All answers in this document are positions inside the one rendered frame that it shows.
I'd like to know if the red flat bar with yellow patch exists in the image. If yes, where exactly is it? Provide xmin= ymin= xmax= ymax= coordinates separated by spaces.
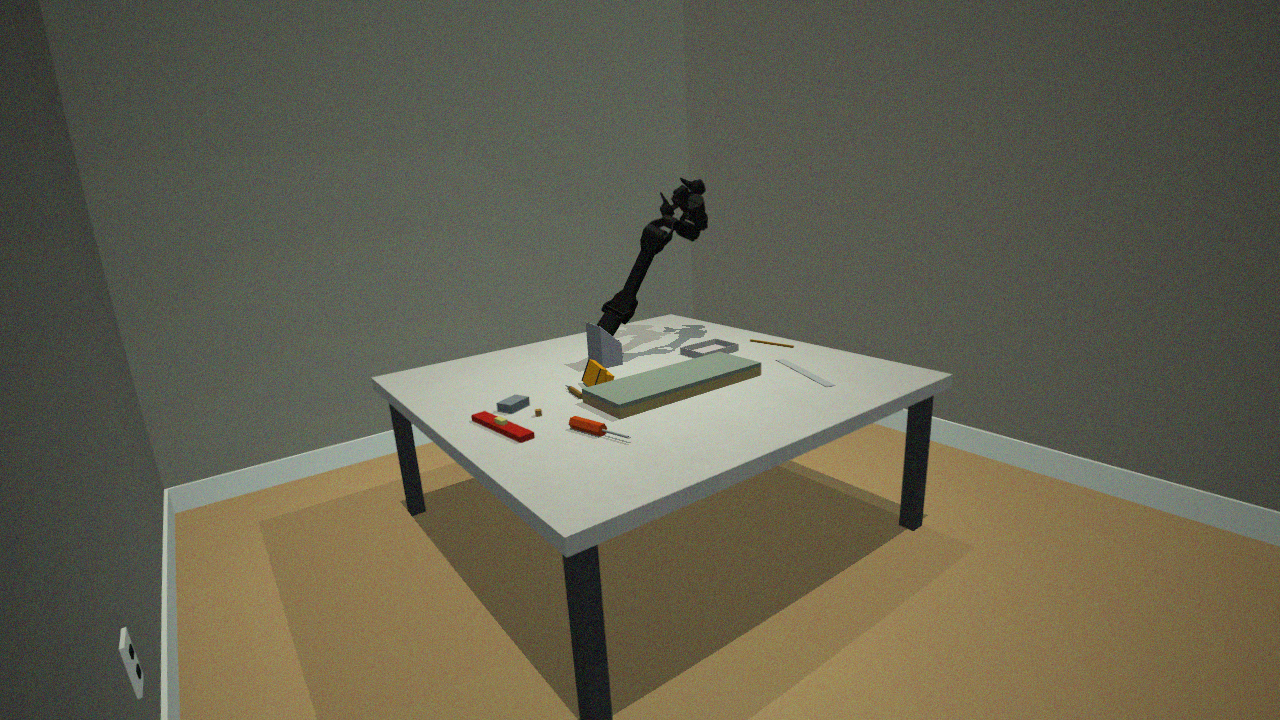
xmin=471 ymin=411 xmax=534 ymax=443

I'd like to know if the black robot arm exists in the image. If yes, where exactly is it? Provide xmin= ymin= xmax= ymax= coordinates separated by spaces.
xmin=596 ymin=184 xmax=708 ymax=336

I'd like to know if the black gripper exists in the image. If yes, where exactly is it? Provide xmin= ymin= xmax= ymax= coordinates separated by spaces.
xmin=660 ymin=177 xmax=707 ymax=217

